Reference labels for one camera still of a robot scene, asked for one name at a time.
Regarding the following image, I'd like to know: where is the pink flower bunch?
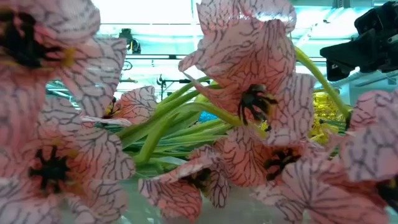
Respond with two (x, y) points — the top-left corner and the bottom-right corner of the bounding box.
(0, 0), (398, 224)

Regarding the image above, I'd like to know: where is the black ceiling device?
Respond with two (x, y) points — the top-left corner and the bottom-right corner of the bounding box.
(119, 27), (142, 54)

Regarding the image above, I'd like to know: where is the yellow glass vase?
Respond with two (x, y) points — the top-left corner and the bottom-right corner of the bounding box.
(312, 91), (343, 127)

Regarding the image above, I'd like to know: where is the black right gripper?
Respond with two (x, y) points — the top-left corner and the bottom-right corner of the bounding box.
(320, 1), (398, 82)

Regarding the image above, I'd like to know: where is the black boom stand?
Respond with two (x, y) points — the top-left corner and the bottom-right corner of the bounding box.
(156, 73), (201, 102)

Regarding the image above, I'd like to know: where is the yellow flower bunch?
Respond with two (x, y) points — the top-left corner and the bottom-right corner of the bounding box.
(307, 119), (348, 146)

